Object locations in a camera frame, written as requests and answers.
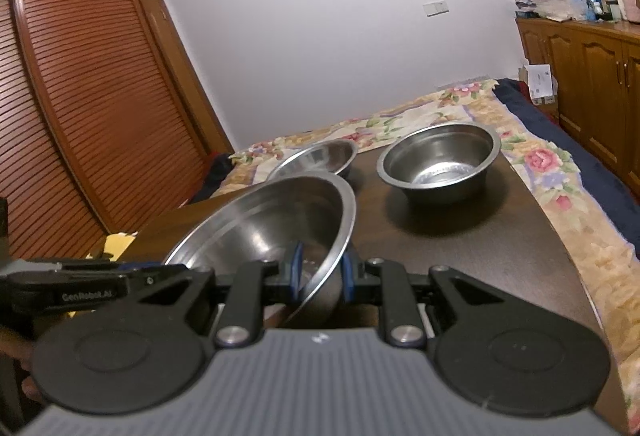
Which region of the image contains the wooden sideboard cabinet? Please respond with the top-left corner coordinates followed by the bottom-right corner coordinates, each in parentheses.
top-left (515, 16), bottom-right (640, 203)

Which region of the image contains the large steel bowl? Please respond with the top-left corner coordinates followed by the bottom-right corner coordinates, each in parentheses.
top-left (162, 171), bottom-right (357, 325)

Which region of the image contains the white paper box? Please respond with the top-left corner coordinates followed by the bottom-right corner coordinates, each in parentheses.
top-left (517, 63), bottom-right (556, 105)

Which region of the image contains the deep straight-sided steel bowl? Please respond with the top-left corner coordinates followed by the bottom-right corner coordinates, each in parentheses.
top-left (377, 123), bottom-right (502, 208)

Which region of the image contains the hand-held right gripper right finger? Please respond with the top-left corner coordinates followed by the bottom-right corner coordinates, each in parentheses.
top-left (340, 254), bottom-right (505, 348)

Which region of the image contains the clear plastic bag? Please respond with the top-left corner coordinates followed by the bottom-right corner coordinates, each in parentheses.
top-left (537, 0), bottom-right (576, 22)

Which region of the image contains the wooden louvered wardrobe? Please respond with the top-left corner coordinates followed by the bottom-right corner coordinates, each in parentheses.
top-left (0, 0), bottom-right (237, 263)

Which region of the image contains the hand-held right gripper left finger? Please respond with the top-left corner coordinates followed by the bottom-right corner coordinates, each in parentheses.
top-left (115, 241), bottom-right (304, 350)

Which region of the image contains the navy blue blanket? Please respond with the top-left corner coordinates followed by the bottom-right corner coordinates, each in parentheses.
top-left (492, 78), bottom-right (640, 263)

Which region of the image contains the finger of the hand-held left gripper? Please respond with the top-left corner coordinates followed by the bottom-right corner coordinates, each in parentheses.
top-left (20, 256), bottom-right (119, 273)
top-left (119, 263), bottom-right (189, 299)

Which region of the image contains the floral bed blanket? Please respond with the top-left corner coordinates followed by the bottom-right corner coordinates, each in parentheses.
top-left (227, 78), bottom-right (640, 419)

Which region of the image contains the dark clothes pile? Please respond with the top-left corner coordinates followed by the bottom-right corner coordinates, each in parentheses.
top-left (187, 153), bottom-right (236, 205)

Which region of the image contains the blue printed box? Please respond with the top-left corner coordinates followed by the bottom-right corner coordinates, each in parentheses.
top-left (569, 0), bottom-right (601, 19)

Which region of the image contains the round medium steel bowl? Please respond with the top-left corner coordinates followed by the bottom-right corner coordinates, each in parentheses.
top-left (265, 139), bottom-right (359, 192)

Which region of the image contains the person's left hand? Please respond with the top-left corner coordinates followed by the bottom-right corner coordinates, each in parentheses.
top-left (0, 326), bottom-right (45, 405)

